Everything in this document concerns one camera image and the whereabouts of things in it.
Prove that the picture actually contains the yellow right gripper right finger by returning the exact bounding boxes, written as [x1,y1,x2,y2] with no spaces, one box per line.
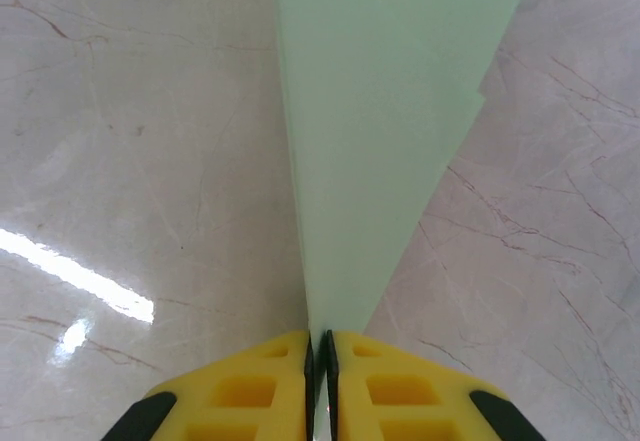
[324,329,544,441]

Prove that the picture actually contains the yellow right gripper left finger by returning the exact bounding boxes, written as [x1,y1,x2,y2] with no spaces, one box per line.
[102,330,315,441]

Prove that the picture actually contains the light green paper sheet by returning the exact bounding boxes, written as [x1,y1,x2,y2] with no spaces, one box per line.
[272,0,540,441]

